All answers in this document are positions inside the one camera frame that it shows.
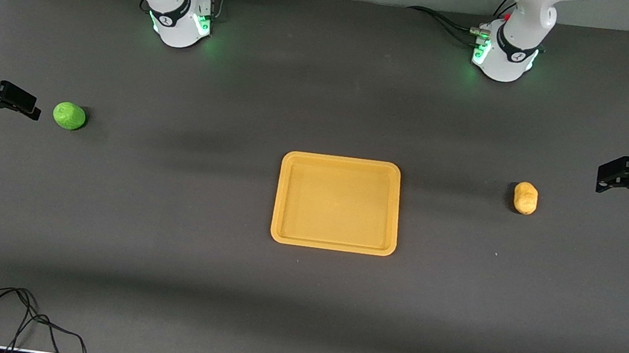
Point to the yellow-brown potato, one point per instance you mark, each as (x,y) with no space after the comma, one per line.
(525,198)

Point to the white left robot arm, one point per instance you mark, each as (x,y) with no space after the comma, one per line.
(513,51)

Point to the yellow rectangular plastic tray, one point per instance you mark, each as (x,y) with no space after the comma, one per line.
(338,202)

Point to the green apple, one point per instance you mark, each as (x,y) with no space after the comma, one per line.
(69,115)

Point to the dark gray table cover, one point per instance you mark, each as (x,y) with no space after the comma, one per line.
(295,320)

